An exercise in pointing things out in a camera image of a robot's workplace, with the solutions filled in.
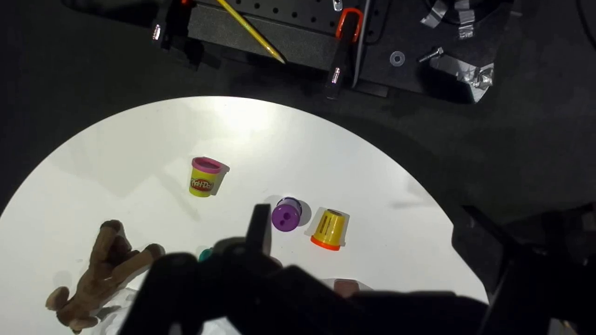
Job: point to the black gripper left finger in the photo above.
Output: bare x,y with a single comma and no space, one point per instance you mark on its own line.
181,293

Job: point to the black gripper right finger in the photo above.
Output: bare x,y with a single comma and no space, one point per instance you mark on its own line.
537,272

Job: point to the purple lid play-doh tub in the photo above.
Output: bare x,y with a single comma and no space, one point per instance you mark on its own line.
287,214

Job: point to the clear plastic bag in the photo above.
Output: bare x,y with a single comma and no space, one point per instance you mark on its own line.
118,308

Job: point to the red lid spice jar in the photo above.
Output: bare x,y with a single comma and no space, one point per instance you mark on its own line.
347,287

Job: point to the brown plush toy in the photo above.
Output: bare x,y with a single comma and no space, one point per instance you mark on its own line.
112,265

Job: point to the yellow pencil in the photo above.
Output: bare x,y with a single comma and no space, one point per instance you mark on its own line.
252,30

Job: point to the pink lid play-doh tub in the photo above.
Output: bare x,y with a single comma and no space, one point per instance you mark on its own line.
205,175

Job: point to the orange lid yellow tub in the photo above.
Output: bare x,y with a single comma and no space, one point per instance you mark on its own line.
330,229

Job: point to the orange handled clamp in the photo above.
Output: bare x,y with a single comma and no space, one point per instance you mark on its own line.
347,34

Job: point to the teal lid play-doh tub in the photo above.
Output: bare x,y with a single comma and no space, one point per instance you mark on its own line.
205,254

